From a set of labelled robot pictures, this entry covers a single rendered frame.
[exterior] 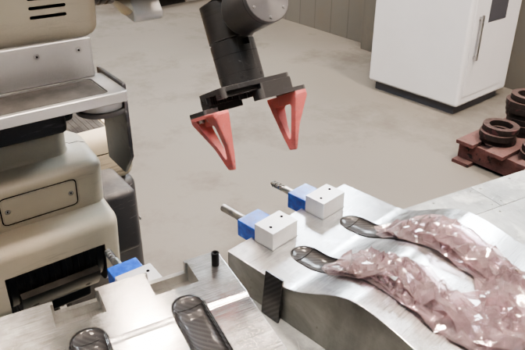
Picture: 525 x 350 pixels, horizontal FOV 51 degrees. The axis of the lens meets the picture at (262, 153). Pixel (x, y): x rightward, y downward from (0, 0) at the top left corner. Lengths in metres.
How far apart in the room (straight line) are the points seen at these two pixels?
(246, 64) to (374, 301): 0.31
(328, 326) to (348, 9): 4.48
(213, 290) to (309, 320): 0.13
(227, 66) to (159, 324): 0.31
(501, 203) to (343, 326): 0.48
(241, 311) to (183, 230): 1.71
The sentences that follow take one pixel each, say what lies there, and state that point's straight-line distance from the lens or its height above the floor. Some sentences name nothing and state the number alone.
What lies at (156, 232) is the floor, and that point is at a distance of 2.34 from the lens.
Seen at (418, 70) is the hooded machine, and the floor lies 0.22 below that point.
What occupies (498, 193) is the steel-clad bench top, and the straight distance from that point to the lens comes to 1.09.
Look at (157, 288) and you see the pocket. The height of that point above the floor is 0.87.
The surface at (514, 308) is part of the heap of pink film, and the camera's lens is 0.68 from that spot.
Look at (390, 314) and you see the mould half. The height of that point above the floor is 0.89.
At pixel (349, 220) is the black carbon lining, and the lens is 0.85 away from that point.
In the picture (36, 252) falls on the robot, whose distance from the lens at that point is 0.96.
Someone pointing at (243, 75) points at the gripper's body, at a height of 1.10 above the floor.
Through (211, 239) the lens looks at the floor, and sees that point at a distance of 2.27.
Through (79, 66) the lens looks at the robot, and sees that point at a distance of 0.88.
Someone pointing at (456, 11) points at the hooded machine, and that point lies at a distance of 3.41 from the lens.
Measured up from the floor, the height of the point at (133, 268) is 0.84.
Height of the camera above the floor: 1.32
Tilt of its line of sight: 27 degrees down
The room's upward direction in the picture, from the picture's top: straight up
